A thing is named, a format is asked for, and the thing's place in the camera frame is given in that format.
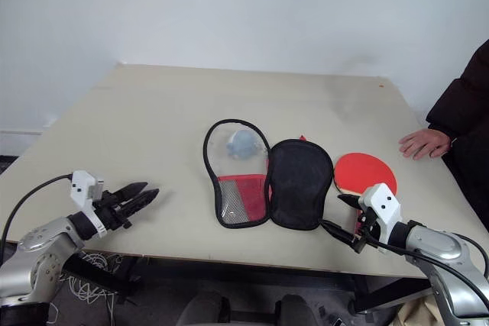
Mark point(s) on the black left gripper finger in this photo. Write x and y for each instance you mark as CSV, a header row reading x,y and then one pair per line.
x,y
141,201
131,189

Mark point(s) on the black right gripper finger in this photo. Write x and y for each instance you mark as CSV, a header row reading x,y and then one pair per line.
x,y
350,200
342,235

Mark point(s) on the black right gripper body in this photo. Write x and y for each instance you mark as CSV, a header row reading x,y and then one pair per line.
x,y
366,228

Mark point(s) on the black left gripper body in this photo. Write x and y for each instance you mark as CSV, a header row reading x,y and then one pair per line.
x,y
111,213

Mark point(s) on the red table tennis paddle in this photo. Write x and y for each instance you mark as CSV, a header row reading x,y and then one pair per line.
x,y
363,173

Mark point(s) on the red and black mesh bag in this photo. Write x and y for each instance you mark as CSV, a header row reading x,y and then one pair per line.
x,y
298,188

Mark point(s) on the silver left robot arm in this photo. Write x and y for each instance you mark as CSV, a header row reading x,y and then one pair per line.
x,y
38,257

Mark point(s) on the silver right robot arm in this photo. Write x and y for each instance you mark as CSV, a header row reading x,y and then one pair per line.
x,y
435,246

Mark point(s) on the person's bare hand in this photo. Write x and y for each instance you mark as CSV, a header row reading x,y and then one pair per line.
x,y
426,142

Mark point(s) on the black table leg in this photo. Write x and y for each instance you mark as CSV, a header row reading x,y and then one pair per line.
x,y
95,276
389,295

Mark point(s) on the dark rounded shape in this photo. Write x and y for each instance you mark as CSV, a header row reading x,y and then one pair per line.
x,y
296,310
202,308

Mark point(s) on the beige bag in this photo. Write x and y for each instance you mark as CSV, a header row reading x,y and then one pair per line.
x,y
416,310

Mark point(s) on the blue-grey soft lump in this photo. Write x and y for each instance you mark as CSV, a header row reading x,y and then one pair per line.
x,y
242,144

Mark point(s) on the person's black jacket sleeve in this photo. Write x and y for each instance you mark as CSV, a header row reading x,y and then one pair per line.
x,y
468,112

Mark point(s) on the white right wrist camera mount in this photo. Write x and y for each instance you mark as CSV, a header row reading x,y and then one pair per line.
x,y
382,200

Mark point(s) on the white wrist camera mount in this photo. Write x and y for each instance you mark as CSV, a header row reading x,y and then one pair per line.
x,y
82,186
382,200

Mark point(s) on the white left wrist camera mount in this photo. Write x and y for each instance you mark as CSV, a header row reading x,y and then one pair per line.
x,y
82,186

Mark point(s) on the white wall trunking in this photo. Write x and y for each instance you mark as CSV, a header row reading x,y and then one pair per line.
x,y
19,132

